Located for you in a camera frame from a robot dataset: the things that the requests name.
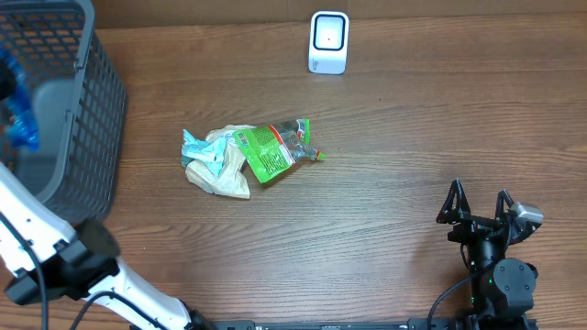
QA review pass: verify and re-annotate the teal wrapper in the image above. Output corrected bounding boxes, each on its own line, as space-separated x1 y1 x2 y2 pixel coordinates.
181 129 227 176

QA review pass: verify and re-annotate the blue Oreo cookie pack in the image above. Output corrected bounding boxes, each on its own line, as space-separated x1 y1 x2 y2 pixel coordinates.
1 48 39 150

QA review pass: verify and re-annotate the beige snack bag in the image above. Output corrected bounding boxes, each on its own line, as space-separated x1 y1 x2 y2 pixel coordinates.
184 125 254 200

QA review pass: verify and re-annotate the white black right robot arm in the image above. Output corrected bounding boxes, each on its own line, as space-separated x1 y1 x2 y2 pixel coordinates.
426 179 544 330

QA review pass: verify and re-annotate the green snack bag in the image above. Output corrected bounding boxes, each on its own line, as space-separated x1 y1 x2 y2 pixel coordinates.
233 118 326 183

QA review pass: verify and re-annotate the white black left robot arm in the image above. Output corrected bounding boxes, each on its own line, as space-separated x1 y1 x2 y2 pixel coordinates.
1 167 214 329

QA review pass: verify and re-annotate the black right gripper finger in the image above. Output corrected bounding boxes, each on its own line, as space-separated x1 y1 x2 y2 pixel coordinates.
495 189 515 221
436 179 471 225

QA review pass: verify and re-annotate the grey plastic mesh basket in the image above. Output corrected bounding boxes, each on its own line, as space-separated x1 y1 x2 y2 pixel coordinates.
1 1 127 224

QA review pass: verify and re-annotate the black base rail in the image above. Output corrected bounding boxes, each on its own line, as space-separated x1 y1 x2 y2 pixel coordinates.
130 319 540 330

